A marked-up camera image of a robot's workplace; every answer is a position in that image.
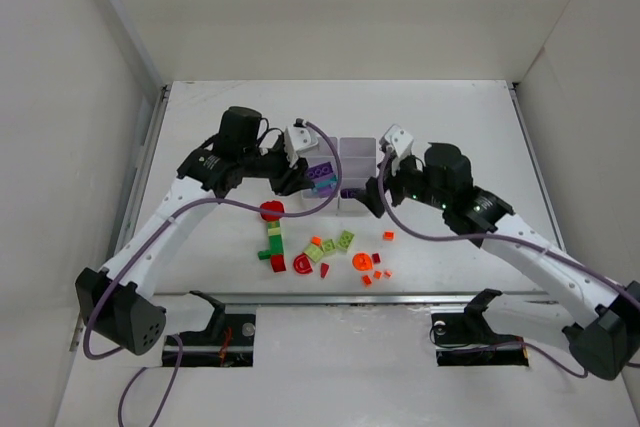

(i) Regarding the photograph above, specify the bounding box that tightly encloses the teal and purple lego stack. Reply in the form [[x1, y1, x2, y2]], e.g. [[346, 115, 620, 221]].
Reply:
[[311, 173, 337, 198]]

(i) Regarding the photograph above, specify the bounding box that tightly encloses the green and red duplo stack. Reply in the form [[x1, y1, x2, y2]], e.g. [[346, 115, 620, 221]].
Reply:
[[257, 221, 286, 273]]

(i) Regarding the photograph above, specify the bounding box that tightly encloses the purple lego brick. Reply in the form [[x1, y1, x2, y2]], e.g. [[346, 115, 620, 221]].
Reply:
[[307, 161, 334, 184]]

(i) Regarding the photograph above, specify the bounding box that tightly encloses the red arch duplo brick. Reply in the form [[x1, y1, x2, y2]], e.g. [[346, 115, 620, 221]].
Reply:
[[260, 200, 285, 222]]

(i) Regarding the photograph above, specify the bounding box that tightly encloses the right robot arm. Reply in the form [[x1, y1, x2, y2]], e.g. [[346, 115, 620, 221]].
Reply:
[[358, 134, 639, 381]]

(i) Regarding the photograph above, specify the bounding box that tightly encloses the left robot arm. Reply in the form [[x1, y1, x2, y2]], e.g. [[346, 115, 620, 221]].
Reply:
[[75, 106, 325, 360]]

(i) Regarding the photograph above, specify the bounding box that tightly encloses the right clear divided container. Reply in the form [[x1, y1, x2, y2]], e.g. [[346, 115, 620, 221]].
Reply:
[[338, 137, 377, 216]]

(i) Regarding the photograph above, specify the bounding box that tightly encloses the light green square lego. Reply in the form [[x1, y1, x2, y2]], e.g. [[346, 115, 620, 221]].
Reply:
[[336, 230, 355, 252]]

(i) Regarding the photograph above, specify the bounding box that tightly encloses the light green small lego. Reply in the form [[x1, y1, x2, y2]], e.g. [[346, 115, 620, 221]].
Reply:
[[321, 239, 337, 255]]

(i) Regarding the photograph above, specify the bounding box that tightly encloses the orange round lego piece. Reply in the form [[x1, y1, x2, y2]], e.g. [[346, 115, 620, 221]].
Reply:
[[352, 252, 373, 271]]

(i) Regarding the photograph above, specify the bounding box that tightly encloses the light green curved lego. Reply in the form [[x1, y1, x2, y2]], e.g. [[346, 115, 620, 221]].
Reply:
[[303, 243, 325, 264]]

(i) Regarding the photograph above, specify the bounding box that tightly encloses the red horseshoe lego piece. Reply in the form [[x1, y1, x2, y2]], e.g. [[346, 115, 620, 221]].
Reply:
[[292, 253, 313, 275]]

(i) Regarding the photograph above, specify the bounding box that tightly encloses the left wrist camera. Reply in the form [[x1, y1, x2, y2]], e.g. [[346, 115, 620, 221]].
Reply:
[[284, 118, 319, 156]]

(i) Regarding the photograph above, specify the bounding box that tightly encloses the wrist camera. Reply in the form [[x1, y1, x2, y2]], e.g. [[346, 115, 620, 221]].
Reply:
[[379, 124, 414, 160], [284, 118, 319, 156]]

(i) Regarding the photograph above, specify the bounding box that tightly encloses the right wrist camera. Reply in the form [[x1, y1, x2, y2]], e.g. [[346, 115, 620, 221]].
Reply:
[[379, 124, 414, 160]]

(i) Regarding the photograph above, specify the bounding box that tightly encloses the metal table rail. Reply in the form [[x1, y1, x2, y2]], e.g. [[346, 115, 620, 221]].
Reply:
[[149, 290, 551, 306]]

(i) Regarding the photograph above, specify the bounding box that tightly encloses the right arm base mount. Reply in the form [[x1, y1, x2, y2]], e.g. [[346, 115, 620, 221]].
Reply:
[[429, 289, 529, 367]]

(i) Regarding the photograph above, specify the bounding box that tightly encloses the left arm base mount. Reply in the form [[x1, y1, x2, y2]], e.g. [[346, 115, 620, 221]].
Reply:
[[161, 291, 257, 368]]

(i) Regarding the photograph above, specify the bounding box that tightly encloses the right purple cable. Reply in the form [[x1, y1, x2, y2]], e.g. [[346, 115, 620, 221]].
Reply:
[[377, 146, 640, 379]]

